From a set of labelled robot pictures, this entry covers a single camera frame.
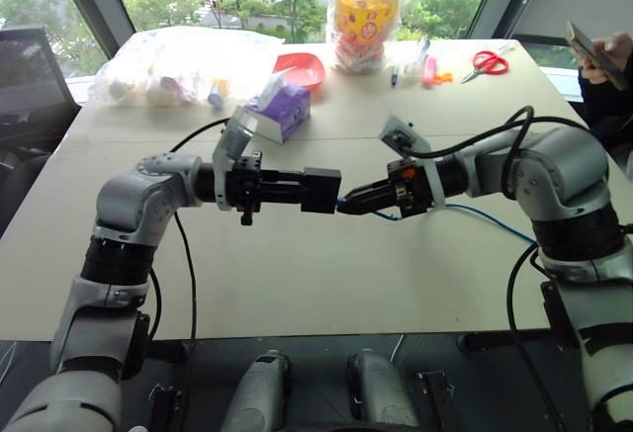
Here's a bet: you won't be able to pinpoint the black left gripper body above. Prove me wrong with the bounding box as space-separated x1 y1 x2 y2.
227 150 265 227

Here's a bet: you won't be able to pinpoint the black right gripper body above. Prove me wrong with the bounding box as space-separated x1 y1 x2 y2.
386 156 431 219

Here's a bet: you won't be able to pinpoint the black chair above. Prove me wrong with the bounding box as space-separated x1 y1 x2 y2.
0 26 83 238

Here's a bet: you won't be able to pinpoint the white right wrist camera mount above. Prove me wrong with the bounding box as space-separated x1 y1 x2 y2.
378 115 449 212

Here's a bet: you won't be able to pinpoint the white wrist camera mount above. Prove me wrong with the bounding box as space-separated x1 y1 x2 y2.
212 105 260 213
378 115 449 212

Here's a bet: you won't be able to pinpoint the grey rounded robot leg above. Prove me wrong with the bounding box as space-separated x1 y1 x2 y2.
220 349 293 432
345 348 422 432

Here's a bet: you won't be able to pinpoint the small clear bag of pens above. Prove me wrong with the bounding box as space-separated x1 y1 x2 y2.
388 38 434 80

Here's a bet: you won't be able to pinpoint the person's hand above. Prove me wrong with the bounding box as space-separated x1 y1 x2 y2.
579 31 633 85

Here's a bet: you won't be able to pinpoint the blue and yellow glue stick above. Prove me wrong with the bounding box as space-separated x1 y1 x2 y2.
207 78 231 110

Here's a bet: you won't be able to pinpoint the candy jar with orange lid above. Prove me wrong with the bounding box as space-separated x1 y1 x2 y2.
327 0 405 76

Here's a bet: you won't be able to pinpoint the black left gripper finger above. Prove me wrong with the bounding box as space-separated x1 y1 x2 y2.
258 185 305 205
259 170 305 186

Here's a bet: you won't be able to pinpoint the clear plastic bag with items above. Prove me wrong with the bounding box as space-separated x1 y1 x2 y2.
87 25 287 109

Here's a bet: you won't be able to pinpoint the purple tissue pack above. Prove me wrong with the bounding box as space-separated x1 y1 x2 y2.
243 71 313 145

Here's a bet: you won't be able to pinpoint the red plastic bowl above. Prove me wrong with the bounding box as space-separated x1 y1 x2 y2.
273 51 326 92

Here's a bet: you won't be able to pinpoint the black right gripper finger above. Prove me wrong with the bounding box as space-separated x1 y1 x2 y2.
336 194 400 216
345 179 398 203

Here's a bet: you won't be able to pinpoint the pink highlighter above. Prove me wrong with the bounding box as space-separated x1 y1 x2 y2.
421 55 439 89

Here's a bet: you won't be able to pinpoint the person's dark clothed body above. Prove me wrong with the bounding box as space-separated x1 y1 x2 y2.
577 68 633 176

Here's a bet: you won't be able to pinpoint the black metal bracket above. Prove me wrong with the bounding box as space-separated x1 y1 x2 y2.
147 383 185 432
416 370 457 432

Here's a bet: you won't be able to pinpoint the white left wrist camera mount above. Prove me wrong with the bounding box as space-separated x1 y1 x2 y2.
212 105 260 213

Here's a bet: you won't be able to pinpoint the blue Ethernet cable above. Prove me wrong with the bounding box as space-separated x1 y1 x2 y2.
334 197 539 245

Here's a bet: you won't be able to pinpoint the red handled scissors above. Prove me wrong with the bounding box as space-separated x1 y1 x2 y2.
460 49 510 85

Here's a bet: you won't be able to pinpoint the smartphone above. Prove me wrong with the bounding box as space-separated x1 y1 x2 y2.
564 20 629 92

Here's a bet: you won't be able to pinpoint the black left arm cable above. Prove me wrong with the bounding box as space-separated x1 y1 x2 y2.
146 117 231 342

